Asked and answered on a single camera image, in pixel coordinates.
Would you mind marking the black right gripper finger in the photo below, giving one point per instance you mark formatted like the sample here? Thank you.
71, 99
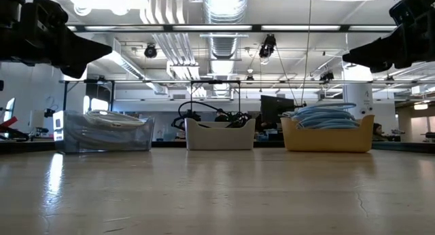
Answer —
380, 68
380, 53

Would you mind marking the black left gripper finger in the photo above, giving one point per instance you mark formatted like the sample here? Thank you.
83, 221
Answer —
85, 53
73, 72

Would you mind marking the white round pillar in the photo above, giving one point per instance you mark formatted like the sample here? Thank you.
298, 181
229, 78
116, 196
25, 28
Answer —
357, 92

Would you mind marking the person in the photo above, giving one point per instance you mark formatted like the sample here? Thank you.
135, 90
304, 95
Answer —
378, 131

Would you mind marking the black ceiling spotlight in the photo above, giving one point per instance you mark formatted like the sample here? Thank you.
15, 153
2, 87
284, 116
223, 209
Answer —
150, 51

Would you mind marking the clear grey plastic bin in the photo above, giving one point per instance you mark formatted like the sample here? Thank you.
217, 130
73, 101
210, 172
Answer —
102, 140

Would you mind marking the yellow plastic bin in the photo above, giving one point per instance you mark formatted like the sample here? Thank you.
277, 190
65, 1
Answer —
326, 140

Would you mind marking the black computer monitor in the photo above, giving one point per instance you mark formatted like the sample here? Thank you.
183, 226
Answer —
277, 107

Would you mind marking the white plastic bin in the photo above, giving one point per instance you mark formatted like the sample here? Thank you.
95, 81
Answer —
221, 136

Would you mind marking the black hanging camera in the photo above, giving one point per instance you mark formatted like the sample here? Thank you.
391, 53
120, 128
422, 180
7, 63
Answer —
266, 46

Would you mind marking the silver ventilation duct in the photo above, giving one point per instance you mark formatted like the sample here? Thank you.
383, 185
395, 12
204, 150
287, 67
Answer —
224, 11

